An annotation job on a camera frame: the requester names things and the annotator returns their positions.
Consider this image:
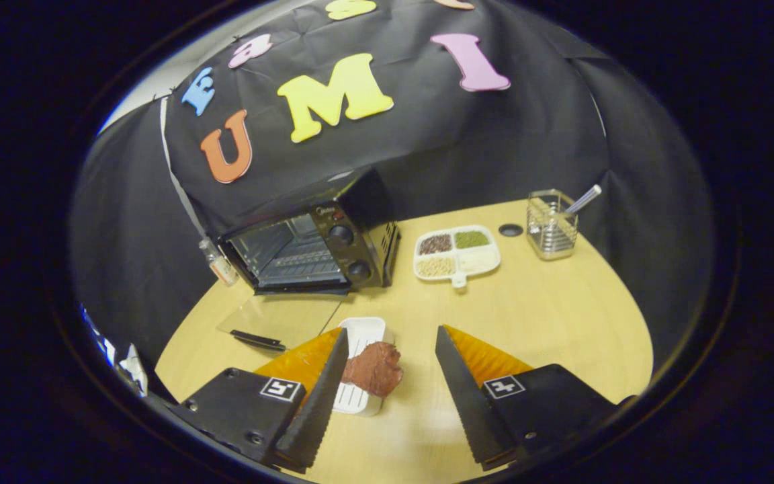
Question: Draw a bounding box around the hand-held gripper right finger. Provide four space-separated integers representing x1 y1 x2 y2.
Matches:
435 324 636 471

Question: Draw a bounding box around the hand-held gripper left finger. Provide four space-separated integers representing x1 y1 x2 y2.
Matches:
169 327 350 475

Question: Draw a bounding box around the brown steak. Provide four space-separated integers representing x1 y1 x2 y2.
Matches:
341 341 404 398

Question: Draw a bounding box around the white rectangular tray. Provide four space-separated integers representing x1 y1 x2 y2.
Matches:
331 317 388 417

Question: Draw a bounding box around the black toaster oven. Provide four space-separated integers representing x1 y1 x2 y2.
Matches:
216 168 401 354

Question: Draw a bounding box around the white divided plate with grains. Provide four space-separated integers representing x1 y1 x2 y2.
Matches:
413 225 501 288

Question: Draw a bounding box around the small glass bottle orange label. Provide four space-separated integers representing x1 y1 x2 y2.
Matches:
199 237 239 288

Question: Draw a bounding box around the metal wire utensil holder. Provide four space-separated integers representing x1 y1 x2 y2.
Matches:
527 190 580 261

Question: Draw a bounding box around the white-handled spoon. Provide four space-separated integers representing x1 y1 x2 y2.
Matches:
565 184 603 216

